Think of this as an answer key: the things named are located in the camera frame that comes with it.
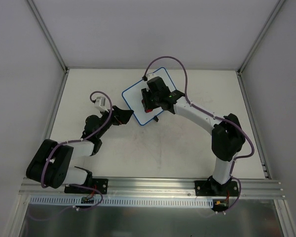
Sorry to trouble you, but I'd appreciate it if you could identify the aluminium frame post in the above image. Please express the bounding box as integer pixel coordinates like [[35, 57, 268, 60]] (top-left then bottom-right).
[[237, 0, 286, 75], [25, 0, 68, 73]]

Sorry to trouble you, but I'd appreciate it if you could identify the aluminium mounting rail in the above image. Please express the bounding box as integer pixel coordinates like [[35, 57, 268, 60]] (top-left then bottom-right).
[[18, 176, 287, 200]]

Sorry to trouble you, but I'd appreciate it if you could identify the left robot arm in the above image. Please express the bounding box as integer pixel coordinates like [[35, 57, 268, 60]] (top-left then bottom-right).
[[26, 106, 134, 193]]

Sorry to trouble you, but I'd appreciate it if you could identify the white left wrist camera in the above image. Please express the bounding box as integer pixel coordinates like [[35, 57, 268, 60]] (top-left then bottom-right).
[[94, 96, 108, 113]]

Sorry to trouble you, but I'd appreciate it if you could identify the left aluminium frame post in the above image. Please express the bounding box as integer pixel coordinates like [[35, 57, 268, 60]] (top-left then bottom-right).
[[25, 0, 68, 73]]

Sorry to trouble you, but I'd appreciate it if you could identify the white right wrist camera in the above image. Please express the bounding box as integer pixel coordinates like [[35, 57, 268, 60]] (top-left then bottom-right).
[[142, 73, 155, 81]]

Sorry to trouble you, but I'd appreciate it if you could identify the slotted white cable duct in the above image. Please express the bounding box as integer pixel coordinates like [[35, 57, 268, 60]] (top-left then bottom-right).
[[29, 196, 214, 208]]

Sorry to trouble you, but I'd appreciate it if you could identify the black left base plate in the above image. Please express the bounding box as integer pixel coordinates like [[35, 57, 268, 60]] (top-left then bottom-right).
[[64, 178, 109, 195]]

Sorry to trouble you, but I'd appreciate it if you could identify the blue framed whiteboard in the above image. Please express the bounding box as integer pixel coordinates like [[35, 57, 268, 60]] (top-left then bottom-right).
[[122, 67, 177, 126]]

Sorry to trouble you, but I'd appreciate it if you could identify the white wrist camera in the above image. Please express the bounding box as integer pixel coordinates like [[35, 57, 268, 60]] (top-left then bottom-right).
[[142, 73, 155, 81], [94, 96, 108, 113]]

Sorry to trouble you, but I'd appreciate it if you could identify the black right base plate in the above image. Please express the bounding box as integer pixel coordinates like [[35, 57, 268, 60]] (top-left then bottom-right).
[[194, 180, 239, 197]]

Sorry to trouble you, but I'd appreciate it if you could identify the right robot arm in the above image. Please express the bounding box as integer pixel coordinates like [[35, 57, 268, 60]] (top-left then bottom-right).
[[141, 75, 245, 196]]

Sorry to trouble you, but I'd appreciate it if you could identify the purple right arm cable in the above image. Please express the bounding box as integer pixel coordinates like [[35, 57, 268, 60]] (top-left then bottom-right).
[[144, 56, 255, 215]]

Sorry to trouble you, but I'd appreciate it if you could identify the right aluminium frame post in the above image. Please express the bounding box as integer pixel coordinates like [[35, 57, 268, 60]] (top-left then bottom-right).
[[237, 0, 286, 75]]

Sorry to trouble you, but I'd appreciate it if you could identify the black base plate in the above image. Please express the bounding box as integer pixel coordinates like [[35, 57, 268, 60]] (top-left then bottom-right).
[[194, 180, 239, 197], [64, 178, 109, 195]]

